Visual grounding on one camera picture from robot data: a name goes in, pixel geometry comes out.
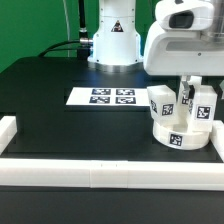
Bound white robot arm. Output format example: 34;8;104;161
88;0;224;77

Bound black base cables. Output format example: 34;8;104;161
38;0;94;61

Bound white front fence bar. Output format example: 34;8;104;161
0;159;224;191

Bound white left fence bar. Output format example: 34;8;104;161
0;116;17;155

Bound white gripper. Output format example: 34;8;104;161
143;22;224;99

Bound white marker sheet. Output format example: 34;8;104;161
66;87;150;107

